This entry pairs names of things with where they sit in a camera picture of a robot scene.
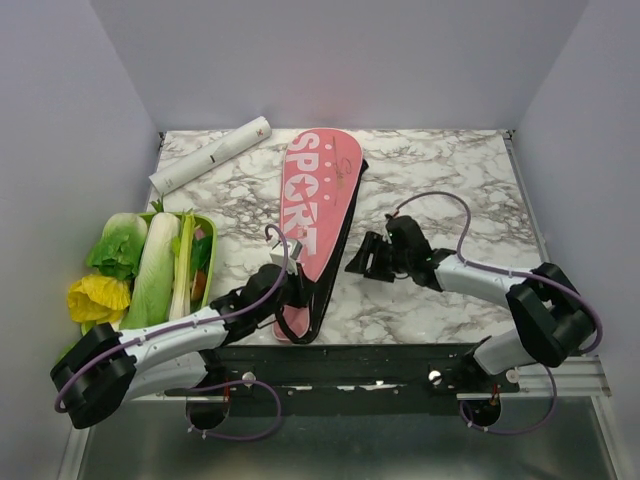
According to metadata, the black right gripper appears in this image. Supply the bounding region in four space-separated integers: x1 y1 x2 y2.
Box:
345 229 412 283

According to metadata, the pink racket bag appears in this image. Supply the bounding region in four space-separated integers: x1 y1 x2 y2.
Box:
272 128 368 344

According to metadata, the white shuttlecock tube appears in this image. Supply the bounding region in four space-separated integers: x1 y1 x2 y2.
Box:
149 116 272 195

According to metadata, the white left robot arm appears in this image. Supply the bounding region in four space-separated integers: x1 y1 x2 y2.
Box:
50 264 315 429

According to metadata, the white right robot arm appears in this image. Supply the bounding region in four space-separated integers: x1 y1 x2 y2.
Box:
345 216 596 392

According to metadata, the dark green leaf vegetable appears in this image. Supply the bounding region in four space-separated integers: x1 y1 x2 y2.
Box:
190 235 213 280

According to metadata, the green vegetable basket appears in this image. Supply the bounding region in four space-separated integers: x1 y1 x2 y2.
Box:
67 212 217 334

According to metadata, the celery stalk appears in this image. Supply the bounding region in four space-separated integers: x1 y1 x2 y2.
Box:
168 210 195 321

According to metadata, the white napa cabbage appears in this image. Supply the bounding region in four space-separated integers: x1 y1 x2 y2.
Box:
120 213 180 330

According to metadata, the green lettuce head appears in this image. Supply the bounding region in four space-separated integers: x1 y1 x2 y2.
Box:
86 213 148 280

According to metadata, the yellow lettuce head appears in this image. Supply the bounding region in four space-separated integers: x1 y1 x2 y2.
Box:
67 274 131 324

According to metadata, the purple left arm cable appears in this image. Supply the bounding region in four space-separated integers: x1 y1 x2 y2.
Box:
53 224 291 414

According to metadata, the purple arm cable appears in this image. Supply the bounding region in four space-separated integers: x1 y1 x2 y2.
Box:
384 191 604 359
53 224 291 414

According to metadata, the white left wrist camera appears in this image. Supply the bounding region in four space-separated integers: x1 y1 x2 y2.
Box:
270 239 303 266

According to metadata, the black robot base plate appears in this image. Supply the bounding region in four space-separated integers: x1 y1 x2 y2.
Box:
197 343 519 416

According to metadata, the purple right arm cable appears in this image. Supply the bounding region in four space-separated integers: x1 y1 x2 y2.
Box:
384 191 604 359

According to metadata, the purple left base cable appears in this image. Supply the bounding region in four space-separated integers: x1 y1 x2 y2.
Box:
185 379 284 443

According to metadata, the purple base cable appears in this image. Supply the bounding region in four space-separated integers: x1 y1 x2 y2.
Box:
185 379 284 443
459 364 561 436

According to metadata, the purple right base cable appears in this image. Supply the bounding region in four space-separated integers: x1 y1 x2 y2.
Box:
459 364 561 436

